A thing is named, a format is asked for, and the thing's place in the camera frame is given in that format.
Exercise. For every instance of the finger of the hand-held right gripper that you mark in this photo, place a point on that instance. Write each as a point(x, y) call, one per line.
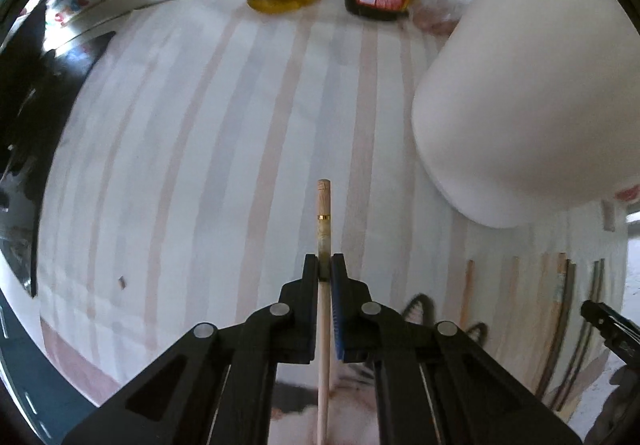
point(607, 327)

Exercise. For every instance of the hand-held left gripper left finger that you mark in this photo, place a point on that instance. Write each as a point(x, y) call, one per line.
point(311, 275)

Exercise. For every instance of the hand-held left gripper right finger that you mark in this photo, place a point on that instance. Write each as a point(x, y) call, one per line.
point(337, 320)

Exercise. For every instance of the light chopstick with gold band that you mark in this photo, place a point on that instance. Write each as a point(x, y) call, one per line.
point(323, 225)

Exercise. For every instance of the white utensil holder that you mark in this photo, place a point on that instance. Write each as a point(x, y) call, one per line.
point(520, 75)

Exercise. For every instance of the light wooden chopstick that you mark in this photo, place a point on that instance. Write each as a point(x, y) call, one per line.
point(466, 292)

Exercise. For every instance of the black stove top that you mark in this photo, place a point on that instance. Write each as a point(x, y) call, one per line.
point(35, 100)

